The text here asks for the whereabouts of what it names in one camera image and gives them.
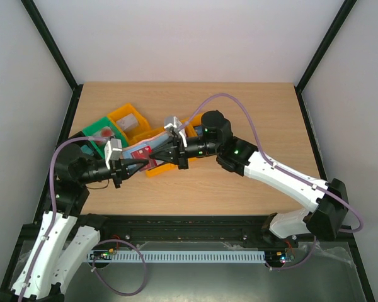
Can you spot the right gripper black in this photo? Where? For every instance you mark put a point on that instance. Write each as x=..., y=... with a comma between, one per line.
x=181, y=153

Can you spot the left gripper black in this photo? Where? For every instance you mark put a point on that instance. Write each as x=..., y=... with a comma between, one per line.
x=120, y=167

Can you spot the red VIP credit card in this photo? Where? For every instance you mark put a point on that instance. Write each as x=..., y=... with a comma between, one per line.
x=143, y=152

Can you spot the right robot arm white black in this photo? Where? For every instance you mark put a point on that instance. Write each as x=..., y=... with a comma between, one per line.
x=321, y=215

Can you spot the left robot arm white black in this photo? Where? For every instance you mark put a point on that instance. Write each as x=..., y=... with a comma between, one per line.
x=64, y=240

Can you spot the blue card stack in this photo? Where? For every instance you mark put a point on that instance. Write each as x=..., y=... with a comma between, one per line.
x=198, y=130

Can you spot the red white card stack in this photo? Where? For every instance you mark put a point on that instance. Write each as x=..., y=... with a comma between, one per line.
x=105, y=132

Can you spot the teal card stack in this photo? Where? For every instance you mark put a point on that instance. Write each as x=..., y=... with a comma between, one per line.
x=87, y=150

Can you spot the yellow bin single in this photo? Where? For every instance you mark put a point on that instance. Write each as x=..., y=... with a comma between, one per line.
x=125, y=110

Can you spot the green bin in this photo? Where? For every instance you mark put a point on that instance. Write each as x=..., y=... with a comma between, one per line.
x=105, y=121

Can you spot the black bin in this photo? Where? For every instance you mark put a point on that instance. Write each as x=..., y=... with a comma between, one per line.
x=85, y=142

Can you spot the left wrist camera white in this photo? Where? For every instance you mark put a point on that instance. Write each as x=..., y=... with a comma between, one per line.
x=112, y=151

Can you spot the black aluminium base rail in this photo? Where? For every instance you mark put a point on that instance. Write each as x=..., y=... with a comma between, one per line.
x=245, y=230

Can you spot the light blue cable duct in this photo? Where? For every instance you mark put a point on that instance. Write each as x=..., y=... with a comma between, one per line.
x=158, y=257

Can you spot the left black frame post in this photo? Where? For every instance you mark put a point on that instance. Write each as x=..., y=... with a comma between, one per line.
x=44, y=32

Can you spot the black frame post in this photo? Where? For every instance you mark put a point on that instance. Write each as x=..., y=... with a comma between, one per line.
x=331, y=33
x=44, y=32

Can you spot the right black frame post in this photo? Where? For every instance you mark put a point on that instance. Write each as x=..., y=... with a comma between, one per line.
x=331, y=33

